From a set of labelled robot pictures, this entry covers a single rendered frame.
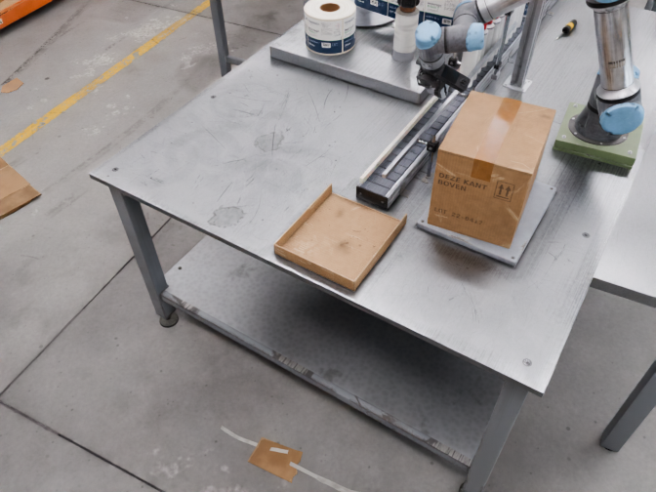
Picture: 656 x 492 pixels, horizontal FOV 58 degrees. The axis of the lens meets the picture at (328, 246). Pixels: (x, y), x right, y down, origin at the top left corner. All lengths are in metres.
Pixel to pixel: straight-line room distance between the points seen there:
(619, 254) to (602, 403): 0.86
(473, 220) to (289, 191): 0.57
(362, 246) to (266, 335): 0.71
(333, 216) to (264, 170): 0.31
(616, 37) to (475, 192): 0.56
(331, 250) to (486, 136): 0.52
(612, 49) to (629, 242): 0.53
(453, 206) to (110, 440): 1.51
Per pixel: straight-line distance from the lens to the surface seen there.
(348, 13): 2.40
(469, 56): 2.19
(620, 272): 1.78
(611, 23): 1.81
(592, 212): 1.92
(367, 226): 1.72
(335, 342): 2.20
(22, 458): 2.50
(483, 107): 1.72
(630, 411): 2.21
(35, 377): 2.67
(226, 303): 2.35
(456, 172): 1.57
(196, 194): 1.88
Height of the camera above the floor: 2.05
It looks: 47 degrees down
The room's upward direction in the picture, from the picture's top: 1 degrees counter-clockwise
